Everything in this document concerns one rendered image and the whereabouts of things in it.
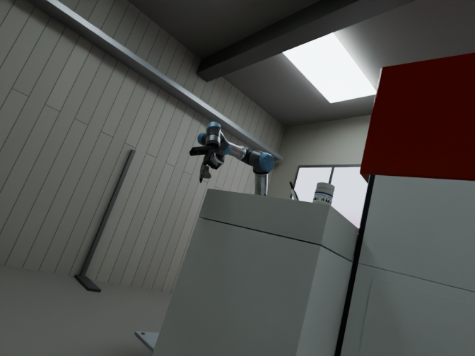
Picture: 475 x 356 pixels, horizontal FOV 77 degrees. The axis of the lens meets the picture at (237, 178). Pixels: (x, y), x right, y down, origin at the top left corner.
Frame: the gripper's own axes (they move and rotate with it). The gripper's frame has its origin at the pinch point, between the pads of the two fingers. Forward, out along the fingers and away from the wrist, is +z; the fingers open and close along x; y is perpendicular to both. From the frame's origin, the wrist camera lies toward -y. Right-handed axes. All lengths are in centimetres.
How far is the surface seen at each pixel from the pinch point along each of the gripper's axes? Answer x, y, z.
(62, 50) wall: 130, -106, -201
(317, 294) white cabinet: -26, 32, 56
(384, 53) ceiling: -51, 166, -200
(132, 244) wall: 239, 32, -69
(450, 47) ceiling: -92, 194, -176
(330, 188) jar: -42, 31, 21
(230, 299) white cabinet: 3, 15, 53
